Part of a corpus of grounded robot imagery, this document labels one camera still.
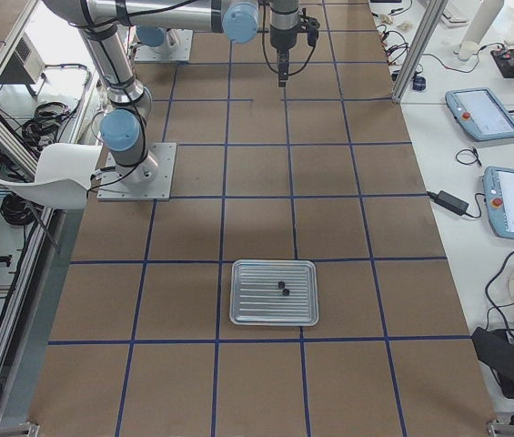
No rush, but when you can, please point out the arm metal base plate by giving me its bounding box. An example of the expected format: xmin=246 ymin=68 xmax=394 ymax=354
xmin=132 ymin=26 xmax=193 ymax=64
xmin=96 ymin=143 xmax=176 ymax=201

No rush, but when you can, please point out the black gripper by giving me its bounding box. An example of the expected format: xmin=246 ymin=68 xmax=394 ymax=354
xmin=270 ymin=9 xmax=319 ymax=86

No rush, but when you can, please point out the white plastic chair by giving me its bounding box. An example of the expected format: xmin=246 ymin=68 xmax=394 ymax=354
xmin=0 ymin=143 xmax=102 ymax=253

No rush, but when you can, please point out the aluminium frame post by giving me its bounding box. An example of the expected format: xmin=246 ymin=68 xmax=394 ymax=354
xmin=392 ymin=0 xmax=448 ymax=104

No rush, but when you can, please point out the black power adapter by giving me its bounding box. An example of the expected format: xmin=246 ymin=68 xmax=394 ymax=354
xmin=437 ymin=190 xmax=469 ymax=216

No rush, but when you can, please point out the white cylinder stand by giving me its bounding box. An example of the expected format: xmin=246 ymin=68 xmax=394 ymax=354
xmin=457 ymin=0 xmax=504 ymax=62

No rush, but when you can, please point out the upper blue teach pendant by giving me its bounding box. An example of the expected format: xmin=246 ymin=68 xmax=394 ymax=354
xmin=445 ymin=87 xmax=514 ymax=142

